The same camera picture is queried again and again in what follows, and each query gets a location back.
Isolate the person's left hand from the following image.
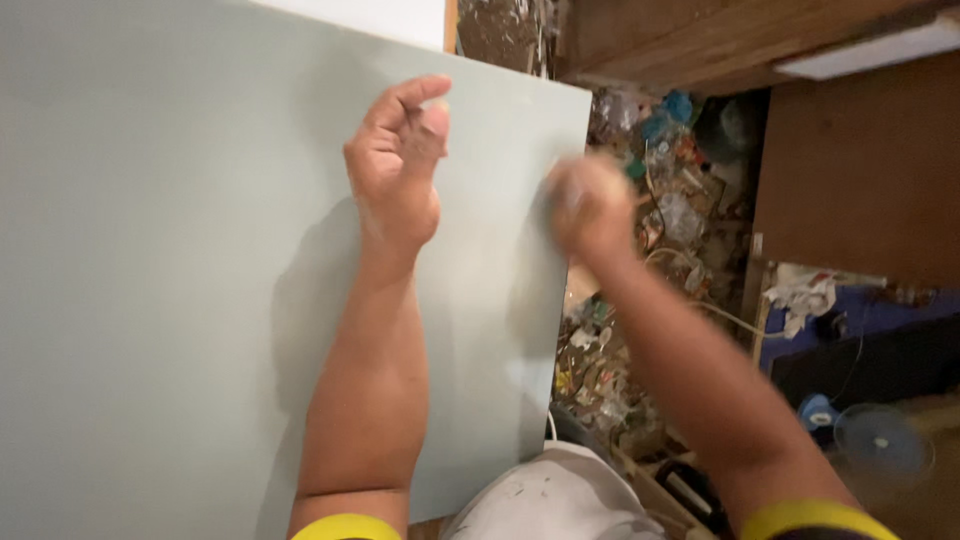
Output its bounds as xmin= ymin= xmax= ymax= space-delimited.
xmin=342 ymin=74 xmax=453 ymax=251

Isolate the person's right hand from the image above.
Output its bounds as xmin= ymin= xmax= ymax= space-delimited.
xmin=541 ymin=153 xmax=640 ymax=264

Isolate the heap of scraps and litter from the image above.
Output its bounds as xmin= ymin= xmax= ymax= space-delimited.
xmin=551 ymin=86 xmax=766 ymax=459

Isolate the large pale green board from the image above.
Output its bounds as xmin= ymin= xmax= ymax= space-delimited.
xmin=0 ymin=0 xmax=594 ymax=540

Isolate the brown wooden cabinet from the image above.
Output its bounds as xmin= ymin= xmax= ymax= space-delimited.
xmin=558 ymin=0 xmax=960 ymax=290

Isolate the white plastic bucket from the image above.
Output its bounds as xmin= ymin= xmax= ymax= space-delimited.
xmin=441 ymin=440 xmax=669 ymax=540

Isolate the black and white tool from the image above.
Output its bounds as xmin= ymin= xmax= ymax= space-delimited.
xmin=654 ymin=459 xmax=729 ymax=534

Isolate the blue table with clutter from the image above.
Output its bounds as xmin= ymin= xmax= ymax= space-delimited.
xmin=757 ymin=270 xmax=960 ymax=414

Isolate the white fluorescent light fixture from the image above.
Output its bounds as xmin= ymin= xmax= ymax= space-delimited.
xmin=774 ymin=16 xmax=960 ymax=82

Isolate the small blue electric fan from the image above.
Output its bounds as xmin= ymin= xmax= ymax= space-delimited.
xmin=796 ymin=393 xmax=937 ymax=489

